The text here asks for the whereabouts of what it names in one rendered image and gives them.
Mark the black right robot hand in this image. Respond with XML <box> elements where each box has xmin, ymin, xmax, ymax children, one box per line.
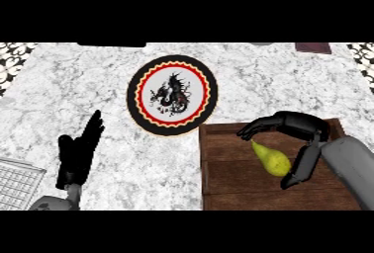
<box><xmin>236</xmin><ymin>111</ymin><xmax>332</xmax><ymax>191</ymax></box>

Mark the yellow-green pear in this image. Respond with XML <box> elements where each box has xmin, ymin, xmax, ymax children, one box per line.
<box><xmin>250</xmin><ymin>139</ymin><xmax>293</xmax><ymax>178</ymax></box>

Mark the dark maroon box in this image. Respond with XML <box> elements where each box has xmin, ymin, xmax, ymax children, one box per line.
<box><xmin>295</xmin><ymin>42</ymin><xmax>333</xmax><ymax>55</ymax></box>

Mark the brown wooden tray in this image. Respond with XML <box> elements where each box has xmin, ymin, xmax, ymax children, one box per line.
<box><xmin>197</xmin><ymin>118</ymin><xmax>364</xmax><ymax>211</ymax></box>

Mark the white wire rack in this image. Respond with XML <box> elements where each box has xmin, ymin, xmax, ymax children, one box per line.
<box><xmin>0</xmin><ymin>156</ymin><xmax>49</xmax><ymax>211</ymax></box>

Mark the dragon print plate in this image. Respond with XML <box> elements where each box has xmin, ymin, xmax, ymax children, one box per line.
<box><xmin>126</xmin><ymin>54</ymin><xmax>219</xmax><ymax>137</ymax></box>

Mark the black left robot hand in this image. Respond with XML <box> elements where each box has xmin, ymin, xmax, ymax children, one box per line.
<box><xmin>55</xmin><ymin>109</ymin><xmax>107</xmax><ymax>191</ymax></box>

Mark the black flat appliance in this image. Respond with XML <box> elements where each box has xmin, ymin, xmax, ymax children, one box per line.
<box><xmin>76</xmin><ymin>42</ymin><xmax>148</xmax><ymax>48</ymax></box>

